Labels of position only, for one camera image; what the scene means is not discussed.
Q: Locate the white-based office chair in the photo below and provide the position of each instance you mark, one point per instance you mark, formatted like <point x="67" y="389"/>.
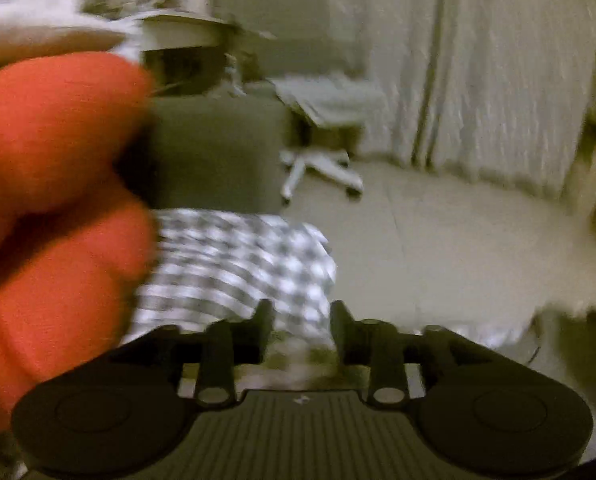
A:
<point x="323" y="165"/>

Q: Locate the cream pillow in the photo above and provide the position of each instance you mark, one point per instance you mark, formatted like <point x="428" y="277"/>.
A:
<point x="38" y="35"/>

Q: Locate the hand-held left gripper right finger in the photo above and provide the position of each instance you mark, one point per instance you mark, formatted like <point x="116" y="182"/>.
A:
<point x="339" y="325"/>

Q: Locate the star-patterned curtain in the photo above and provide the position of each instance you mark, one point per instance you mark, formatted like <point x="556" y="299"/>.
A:
<point x="502" y="70"/>

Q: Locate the grey white checkered blanket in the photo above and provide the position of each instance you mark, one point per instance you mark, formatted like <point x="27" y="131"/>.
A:
<point x="228" y="260"/>

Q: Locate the red knot cushion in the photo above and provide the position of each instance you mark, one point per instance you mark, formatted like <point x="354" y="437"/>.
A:
<point x="53" y="160"/>

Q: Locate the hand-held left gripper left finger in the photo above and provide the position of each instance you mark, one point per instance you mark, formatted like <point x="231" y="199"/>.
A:
<point x="268" y="325"/>

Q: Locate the white desk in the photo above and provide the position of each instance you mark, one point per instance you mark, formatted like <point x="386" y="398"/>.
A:
<point x="178" y="35"/>

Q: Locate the dark sofa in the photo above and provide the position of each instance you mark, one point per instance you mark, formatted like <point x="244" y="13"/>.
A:
<point x="213" y="155"/>

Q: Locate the light grey draped cloth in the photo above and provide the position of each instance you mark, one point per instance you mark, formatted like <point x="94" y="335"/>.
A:
<point x="333" y="100"/>

